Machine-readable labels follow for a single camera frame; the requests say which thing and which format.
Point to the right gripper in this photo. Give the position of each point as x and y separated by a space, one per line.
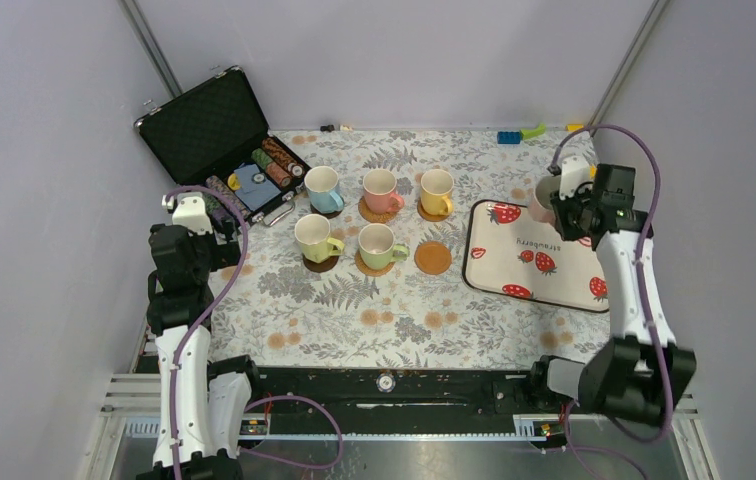
567 195

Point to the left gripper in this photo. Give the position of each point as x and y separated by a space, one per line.
203 232

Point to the pink ceramic mug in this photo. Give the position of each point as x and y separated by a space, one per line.
540 208

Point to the blue handled white mug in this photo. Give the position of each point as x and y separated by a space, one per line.
322 185

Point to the dark wooden coaster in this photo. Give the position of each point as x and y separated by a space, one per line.
320 267
328 213

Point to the yellow handled mug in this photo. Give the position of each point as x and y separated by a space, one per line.
436 191

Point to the woven rattan coaster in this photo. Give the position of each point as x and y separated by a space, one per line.
373 217
365 269

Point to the light wooden coaster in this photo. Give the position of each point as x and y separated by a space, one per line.
430 217
433 258

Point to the light green ceramic mug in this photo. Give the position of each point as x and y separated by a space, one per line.
378 247

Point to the pink handled mug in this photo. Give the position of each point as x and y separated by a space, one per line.
380 192

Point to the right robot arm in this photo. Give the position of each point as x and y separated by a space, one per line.
640 374

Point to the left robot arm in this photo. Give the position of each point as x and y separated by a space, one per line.
202 403

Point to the black poker chip case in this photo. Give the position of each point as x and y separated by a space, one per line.
216 133

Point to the green toy block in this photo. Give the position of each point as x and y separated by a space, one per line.
530 133

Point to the strawberry print tray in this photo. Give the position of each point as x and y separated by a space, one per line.
509 253

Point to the blue toy brick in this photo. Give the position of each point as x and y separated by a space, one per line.
509 137

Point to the floral tablecloth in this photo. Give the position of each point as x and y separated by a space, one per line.
281 314

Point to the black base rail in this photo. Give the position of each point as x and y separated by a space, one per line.
384 403

